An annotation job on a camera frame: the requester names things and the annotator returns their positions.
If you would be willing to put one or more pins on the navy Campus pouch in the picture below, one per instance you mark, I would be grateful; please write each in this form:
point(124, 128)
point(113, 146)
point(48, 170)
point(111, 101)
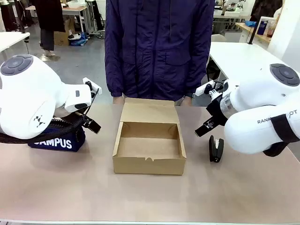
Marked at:
point(58, 141)

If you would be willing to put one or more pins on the background person in black coat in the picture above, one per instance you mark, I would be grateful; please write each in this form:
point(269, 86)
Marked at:
point(50, 21)

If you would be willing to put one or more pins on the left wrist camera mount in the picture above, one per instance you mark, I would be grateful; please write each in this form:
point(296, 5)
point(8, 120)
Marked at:
point(93, 86)

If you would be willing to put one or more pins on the blue plastic bag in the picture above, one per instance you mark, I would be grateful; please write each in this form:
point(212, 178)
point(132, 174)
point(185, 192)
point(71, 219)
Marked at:
point(78, 39)

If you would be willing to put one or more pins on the small white table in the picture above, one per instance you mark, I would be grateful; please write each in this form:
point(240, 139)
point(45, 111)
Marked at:
point(11, 39)

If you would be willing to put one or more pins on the background person in dark clothes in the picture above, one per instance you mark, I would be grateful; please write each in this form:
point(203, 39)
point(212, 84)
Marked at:
point(264, 9)

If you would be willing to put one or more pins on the black stapler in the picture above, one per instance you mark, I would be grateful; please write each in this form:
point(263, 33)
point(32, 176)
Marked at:
point(216, 150)

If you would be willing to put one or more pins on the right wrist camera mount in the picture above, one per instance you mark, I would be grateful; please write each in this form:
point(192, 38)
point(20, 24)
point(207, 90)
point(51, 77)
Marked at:
point(206, 89)

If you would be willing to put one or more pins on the light wooden workbench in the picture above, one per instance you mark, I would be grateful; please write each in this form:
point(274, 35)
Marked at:
point(250, 29)

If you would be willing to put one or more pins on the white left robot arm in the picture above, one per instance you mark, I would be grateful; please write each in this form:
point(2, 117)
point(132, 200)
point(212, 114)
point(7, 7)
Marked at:
point(30, 98)

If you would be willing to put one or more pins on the person's left hand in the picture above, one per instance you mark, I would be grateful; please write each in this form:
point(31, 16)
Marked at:
point(185, 100)

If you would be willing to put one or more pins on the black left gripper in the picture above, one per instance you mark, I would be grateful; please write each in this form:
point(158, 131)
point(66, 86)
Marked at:
point(79, 117)

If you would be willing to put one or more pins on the person in navy jacket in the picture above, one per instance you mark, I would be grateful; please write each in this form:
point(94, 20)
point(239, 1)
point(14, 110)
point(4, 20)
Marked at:
point(159, 47)

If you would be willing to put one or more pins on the beige chair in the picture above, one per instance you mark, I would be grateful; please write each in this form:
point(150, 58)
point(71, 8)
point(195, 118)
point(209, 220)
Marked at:
point(219, 38)

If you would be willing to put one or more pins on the person's right hand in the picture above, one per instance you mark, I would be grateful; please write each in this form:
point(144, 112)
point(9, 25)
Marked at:
point(118, 99)

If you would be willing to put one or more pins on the wooden top background table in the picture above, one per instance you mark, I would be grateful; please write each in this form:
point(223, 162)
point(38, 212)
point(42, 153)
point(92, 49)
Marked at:
point(70, 10)

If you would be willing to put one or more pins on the brown cardboard box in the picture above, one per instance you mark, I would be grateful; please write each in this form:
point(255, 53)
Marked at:
point(150, 145)

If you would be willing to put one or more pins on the brown glass jar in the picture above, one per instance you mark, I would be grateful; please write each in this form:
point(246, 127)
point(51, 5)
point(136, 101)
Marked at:
point(271, 29)

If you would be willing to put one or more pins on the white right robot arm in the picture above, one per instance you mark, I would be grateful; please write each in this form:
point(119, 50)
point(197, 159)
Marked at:
point(255, 110)

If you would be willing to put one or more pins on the black lamp pole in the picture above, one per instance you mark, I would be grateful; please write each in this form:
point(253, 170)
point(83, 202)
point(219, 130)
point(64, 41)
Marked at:
point(254, 30)

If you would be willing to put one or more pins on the cardboard box on floor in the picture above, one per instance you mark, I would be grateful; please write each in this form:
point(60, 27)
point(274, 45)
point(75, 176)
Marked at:
point(62, 35)

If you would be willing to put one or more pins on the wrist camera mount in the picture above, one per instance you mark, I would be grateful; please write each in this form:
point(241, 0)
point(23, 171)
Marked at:
point(93, 86)
point(206, 89)

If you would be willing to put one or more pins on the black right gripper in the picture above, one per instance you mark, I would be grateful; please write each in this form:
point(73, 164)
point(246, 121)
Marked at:
point(218, 110)

